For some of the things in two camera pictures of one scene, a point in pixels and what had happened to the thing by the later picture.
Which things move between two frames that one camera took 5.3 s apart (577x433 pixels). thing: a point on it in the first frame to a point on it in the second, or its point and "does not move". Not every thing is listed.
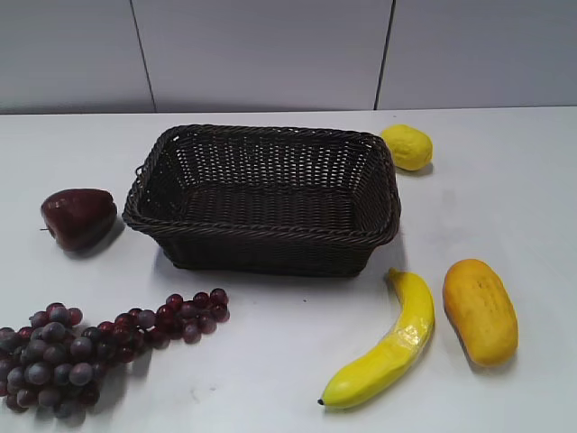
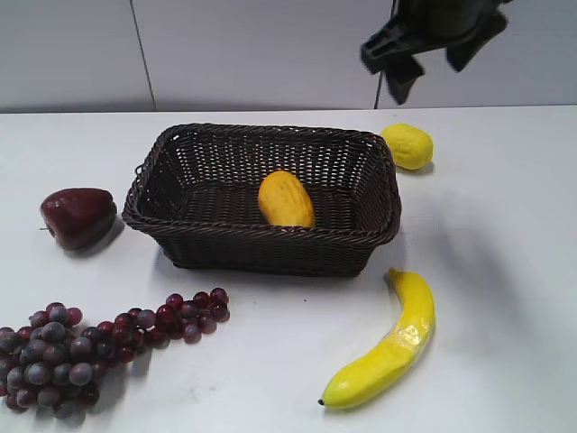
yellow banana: (409, 336) does not move
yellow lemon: (413, 149) does not move
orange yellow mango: (481, 311) to (284, 200)
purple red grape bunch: (49, 364) does not move
